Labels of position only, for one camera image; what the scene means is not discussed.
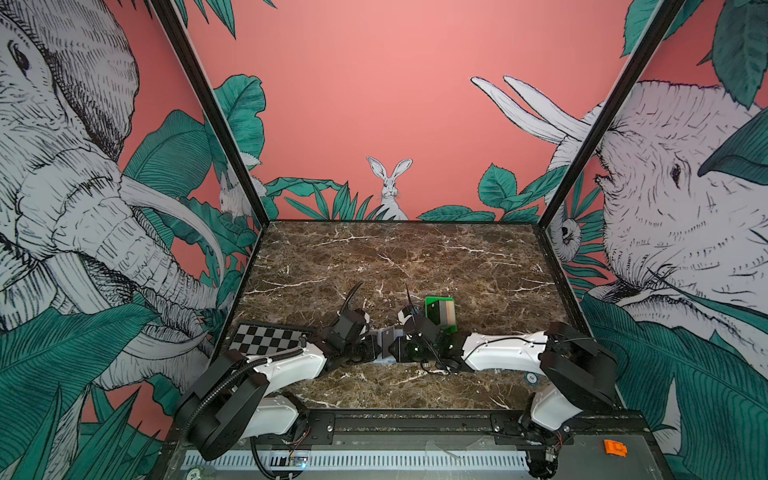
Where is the blue leather card holder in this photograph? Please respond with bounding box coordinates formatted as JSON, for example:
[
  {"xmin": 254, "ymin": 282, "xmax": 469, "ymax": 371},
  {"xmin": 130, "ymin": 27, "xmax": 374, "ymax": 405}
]
[{"xmin": 361, "ymin": 326, "xmax": 404, "ymax": 364}]

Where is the green plastic card tray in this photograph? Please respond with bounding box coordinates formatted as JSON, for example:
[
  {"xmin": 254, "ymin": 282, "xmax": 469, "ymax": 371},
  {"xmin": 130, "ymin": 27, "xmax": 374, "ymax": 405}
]
[{"xmin": 425, "ymin": 296, "xmax": 458, "ymax": 334}]

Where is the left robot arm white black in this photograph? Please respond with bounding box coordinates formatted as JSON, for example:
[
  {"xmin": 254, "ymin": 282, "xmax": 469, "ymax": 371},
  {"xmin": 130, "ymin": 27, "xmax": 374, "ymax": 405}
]
[{"xmin": 174, "ymin": 307, "xmax": 381, "ymax": 461}]

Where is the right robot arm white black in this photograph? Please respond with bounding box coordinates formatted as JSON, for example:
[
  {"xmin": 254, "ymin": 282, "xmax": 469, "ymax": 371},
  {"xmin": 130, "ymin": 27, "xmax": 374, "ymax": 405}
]
[{"xmin": 383, "ymin": 315, "xmax": 618, "ymax": 444}]

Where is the gold credit card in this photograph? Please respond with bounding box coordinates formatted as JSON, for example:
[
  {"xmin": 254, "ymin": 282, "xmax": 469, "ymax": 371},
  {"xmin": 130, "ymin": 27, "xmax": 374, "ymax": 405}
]
[{"xmin": 438, "ymin": 300, "xmax": 457, "ymax": 329}]

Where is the checkerboard calibration board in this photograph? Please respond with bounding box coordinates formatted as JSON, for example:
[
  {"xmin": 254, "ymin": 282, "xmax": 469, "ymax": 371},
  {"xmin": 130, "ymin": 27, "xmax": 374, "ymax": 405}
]
[{"xmin": 229, "ymin": 323, "xmax": 314, "ymax": 356}]

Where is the orange connector clip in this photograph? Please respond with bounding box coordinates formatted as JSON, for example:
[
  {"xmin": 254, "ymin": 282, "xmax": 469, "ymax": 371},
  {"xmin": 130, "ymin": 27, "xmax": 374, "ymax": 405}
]
[{"xmin": 604, "ymin": 439, "xmax": 628, "ymax": 458}]

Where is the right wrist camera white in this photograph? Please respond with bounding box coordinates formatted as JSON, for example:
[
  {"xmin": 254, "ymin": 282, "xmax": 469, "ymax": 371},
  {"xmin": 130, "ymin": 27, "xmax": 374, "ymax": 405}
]
[{"xmin": 398, "ymin": 306, "xmax": 418, "ymax": 325}]

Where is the black front mounting rail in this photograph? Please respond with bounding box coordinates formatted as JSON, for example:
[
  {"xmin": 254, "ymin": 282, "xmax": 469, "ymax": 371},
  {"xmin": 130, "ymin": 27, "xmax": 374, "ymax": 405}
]
[{"xmin": 173, "ymin": 409, "xmax": 649, "ymax": 446}]

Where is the white slotted cable duct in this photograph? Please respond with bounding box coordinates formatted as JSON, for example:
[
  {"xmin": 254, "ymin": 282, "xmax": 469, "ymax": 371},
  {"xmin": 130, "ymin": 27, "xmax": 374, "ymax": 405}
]
[{"xmin": 181, "ymin": 449, "xmax": 529, "ymax": 472}]

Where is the left black frame post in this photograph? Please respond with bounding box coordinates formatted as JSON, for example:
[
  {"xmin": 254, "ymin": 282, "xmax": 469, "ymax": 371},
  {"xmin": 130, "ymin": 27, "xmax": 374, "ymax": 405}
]
[{"xmin": 150, "ymin": 0, "xmax": 270, "ymax": 230}]

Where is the black frame post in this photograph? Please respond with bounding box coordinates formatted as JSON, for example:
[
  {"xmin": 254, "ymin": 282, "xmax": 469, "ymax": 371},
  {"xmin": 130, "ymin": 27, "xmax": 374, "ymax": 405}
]
[
  {"xmin": 150, "ymin": 0, "xmax": 270, "ymax": 230},
  {"xmin": 537, "ymin": 0, "xmax": 685, "ymax": 230}
]

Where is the right black frame post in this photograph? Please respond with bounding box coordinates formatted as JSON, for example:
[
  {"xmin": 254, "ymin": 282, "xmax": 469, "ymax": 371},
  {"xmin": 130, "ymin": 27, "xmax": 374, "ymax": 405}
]
[{"xmin": 537, "ymin": 0, "xmax": 685, "ymax": 230}]

